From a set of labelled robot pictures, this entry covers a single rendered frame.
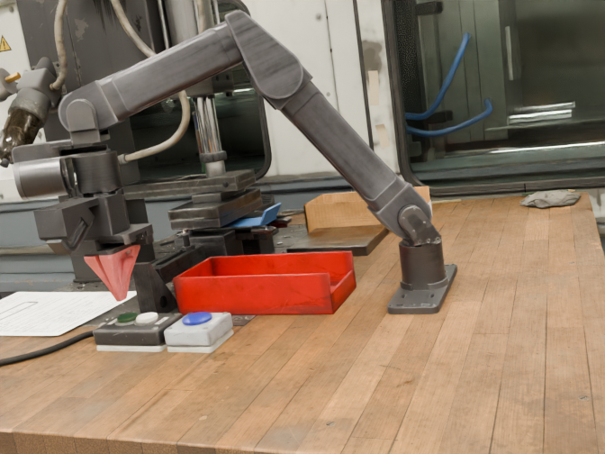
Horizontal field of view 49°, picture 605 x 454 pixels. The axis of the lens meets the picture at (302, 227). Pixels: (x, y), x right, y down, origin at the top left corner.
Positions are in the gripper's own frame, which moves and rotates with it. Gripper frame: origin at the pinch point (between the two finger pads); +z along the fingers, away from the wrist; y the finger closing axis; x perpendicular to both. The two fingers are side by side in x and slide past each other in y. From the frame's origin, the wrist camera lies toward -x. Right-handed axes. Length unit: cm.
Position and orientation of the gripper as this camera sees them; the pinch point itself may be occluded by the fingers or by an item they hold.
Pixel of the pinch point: (121, 294)
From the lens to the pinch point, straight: 94.7
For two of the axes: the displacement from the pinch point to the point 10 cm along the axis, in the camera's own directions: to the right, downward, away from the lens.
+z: 1.2, 9.7, 2.0
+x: 3.5, -2.3, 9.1
